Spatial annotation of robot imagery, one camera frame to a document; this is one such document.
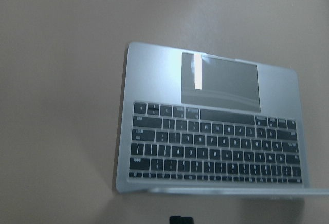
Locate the grey laptop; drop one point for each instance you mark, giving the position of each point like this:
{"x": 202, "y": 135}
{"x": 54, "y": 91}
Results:
{"x": 194, "y": 123}

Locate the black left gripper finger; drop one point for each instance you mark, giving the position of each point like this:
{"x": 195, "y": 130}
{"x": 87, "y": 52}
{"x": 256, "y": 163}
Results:
{"x": 180, "y": 220}

